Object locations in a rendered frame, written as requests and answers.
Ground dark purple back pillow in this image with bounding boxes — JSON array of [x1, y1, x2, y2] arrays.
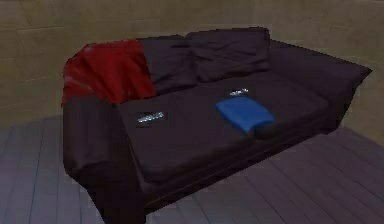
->
[[185, 27, 272, 84], [137, 34, 198, 96]]

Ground small silver remote control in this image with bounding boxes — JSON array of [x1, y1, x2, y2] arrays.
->
[[229, 88, 250, 97]]

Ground dark purple sofa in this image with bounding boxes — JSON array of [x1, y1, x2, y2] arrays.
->
[[61, 27, 373, 224]]

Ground black remote control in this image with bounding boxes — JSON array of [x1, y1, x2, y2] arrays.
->
[[135, 111, 169, 128]]

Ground red blanket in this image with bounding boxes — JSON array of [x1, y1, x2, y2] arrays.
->
[[61, 38, 157, 105]]

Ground blue cushion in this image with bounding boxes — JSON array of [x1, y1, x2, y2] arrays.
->
[[214, 96, 276, 134]]

